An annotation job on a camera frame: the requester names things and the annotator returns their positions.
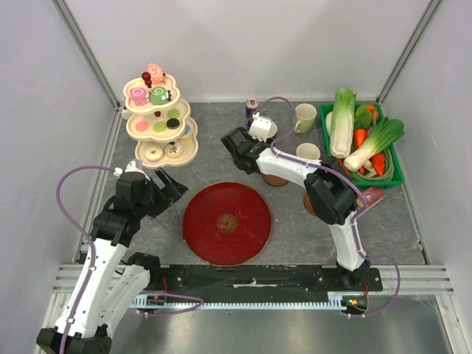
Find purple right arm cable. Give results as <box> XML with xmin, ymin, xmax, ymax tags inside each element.
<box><xmin>256</xmin><ymin>96</ymin><xmax>402</xmax><ymax>318</ymax></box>

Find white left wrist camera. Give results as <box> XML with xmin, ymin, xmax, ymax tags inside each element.
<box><xmin>113</xmin><ymin>160</ymin><xmax>150</xmax><ymax>181</ymax></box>

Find toy napa cabbage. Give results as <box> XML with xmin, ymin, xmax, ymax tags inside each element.
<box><xmin>330</xmin><ymin>88</ymin><xmax>357</xmax><ymax>159</ymax></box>

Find toy orange carrot upper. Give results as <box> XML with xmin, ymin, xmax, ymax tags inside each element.
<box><xmin>353</xmin><ymin>128</ymin><xmax>368</xmax><ymax>149</ymax></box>

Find red bull can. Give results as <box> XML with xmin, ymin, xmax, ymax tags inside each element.
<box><xmin>246</xmin><ymin>98</ymin><xmax>259</xmax><ymax>128</ymax></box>

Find toy orange carrot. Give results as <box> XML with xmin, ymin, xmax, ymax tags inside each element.
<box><xmin>353</xmin><ymin>128</ymin><xmax>368</xmax><ymax>149</ymax></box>
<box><xmin>337</xmin><ymin>159</ymin><xmax>350</xmax><ymax>176</ymax></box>

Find white slotted cable duct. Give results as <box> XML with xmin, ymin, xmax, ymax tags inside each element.
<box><xmin>129</xmin><ymin>292</ymin><xmax>367</xmax><ymax>312</ymax></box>

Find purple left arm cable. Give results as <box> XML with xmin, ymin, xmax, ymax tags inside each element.
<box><xmin>55</xmin><ymin>165</ymin><xmax>204</xmax><ymax>350</ymax></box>

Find pink macaron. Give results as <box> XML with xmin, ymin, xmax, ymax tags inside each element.
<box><xmin>135</xmin><ymin>121</ymin><xmax>148</xmax><ymax>132</ymax></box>

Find brown wooden coaster right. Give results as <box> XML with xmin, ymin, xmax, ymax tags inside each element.
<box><xmin>303</xmin><ymin>193</ymin><xmax>316</xmax><ymax>216</ymax></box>

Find brown wooden coaster middle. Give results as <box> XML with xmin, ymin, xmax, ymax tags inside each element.
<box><xmin>262</xmin><ymin>174</ymin><xmax>288</xmax><ymax>187</ymax></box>

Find plain white donut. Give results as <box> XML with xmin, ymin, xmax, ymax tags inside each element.
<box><xmin>144</xmin><ymin>146</ymin><xmax>164</xmax><ymax>163</ymax></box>

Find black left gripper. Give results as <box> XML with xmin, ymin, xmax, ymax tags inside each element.
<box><xmin>135</xmin><ymin>167</ymin><xmax>187</xmax><ymax>219</ymax></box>

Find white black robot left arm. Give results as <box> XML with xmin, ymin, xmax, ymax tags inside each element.
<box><xmin>36</xmin><ymin>162</ymin><xmax>188</xmax><ymax>353</ymax></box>

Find pink mug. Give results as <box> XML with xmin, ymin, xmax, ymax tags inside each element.
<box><xmin>296</xmin><ymin>142</ymin><xmax>321</xmax><ymax>160</ymax></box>

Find salmon pink swirl roll cake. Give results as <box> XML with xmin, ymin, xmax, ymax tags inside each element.
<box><xmin>147</xmin><ymin>63</ymin><xmax>166</xmax><ymax>84</ymax></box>

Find green swirl roll cake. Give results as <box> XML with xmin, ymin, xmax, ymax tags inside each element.
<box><xmin>150</xmin><ymin>86</ymin><xmax>172</xmax><ymax>105</ymax></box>

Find round red lacquer tray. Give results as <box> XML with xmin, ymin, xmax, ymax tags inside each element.
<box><xmin>183</xmin><ymin>181</ymin><xmax>272</xmax><ymax>266</ymax></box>

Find white chocolate sprinkle donut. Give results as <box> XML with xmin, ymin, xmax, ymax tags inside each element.
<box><xmin>165</xmin><ymin>142</ymin><xmax>183</xmax><ymax>159</ymax></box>

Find toy bok choy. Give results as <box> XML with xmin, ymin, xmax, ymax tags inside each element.
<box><xmin>344</xmin><ymin>117</ymin><xmax>405</xmax><ymax>172</ymax></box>

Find toy leafy green vegetable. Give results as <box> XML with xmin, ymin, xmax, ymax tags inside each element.
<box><xmin>354</xmin><ymin>104</ymin><xmax>380</xmax><ymax>130</ymax></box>

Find black sandwich cookie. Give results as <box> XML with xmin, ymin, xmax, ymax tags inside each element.
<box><xmin>166</xmin><ymin>118</ymin><xmax>181</xmax><ymax>130</ymax></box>

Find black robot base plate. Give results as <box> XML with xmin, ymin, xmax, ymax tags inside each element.
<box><xmin>159</xmin><ymin>265</ymin><xmax>384</xmax><ymax>293</ymax></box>

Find hot pink swirl roll cake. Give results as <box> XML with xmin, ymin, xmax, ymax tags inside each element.
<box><xmin>129</xmin><ymin>87</ymin><xmax>149</xmax><ymax>107</ymax></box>

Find light green mug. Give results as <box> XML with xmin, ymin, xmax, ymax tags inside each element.
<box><xmin>294</xmin><ymin>103</ymin><xmax>317</xmax><ymax>134</ymax></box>

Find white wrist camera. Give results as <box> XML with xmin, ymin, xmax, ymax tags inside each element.
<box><xmin>249</xmin><ymin>112</ymin><xmax>278</xmax><ymax>142</ymax></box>
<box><xmin>113</xmin><ymin>160</ymin><xmax>150</xmax><ymax>181</ymax></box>

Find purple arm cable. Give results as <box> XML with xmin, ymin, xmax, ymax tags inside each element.
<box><xmin>55</xmin><ymin>165</ymin><xmax>204</xmax><ymax>350</ymax></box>
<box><xmin>256</xmin><ymin>96</ymin><xmax>402</xmax><ymax>318</ymax></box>

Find green plastic crate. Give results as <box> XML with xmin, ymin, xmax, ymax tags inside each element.
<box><xmin>318</xmin><ymin>103</ymin><xmax>404</xmax><ymax>189</ymax></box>

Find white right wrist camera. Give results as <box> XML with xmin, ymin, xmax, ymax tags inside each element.
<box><xmin>249</xmin><ymin>112</ymin><xmax>278</xmax><ymax>142</ymax></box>

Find toy green long beans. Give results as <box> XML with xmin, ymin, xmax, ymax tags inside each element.
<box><xmin>349</xmin><ymin>149</ymin><xmax>395</xmax><ymax>182</ymax></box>

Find silver metal serving tongs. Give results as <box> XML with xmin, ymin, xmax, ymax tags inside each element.
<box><xmin>154</xmin><ymin>204</ymin><xmax>184</xmax><ymax>240</ymax></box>

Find brown wooden coaster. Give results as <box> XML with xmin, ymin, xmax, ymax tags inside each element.
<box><xmin>262</xmin><ymin>174</ymin><xmax>288</xmax><ymax>187</ymax></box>
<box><xmin>303</xmin><ymin>193</ymin><xmax>316</xmax><ymax>216</ymax></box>

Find toy orange carrot lower left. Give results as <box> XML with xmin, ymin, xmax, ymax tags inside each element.
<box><xmin>337</xmin><ymin>159</ymin><xmax>350</xmax><ymax>176</ymax></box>

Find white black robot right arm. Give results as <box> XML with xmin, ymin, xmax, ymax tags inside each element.
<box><xmin>221</xmin><ymin>127</ymin><xmax>370</xmax><ymax>291</ymax></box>

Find cream three-tier dessert stand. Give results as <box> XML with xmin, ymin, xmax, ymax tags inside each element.
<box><xmin>122</xmin><ymin>63</ymin><xmax>199</xmax><ymax>170</ymax></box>

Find green macaron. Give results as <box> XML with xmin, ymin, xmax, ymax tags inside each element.
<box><xmin>153</xmin><ymin>122</ymin><xmax>167</xmax><ymax>133</ymax></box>
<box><xmin>167</xmin><ymin>108</ymin><xmax>181</xmax><ymax>119</ymax></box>

